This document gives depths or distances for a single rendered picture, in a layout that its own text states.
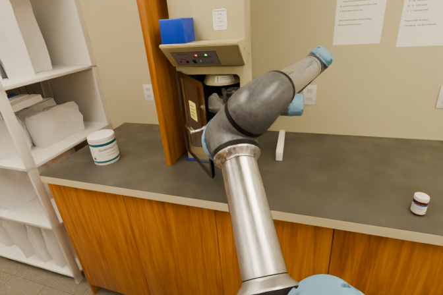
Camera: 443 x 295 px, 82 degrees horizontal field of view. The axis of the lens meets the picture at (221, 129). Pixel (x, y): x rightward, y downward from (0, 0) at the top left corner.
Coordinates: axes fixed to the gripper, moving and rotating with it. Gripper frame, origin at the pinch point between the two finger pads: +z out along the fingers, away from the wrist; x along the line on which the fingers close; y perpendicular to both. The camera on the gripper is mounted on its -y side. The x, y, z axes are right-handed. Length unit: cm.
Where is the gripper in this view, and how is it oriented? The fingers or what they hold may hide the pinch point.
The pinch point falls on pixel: (205, 108)
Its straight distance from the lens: 97.2
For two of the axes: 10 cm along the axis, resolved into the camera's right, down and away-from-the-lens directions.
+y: -0.7, -9.1, -4.0
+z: -9.5, -0.5, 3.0
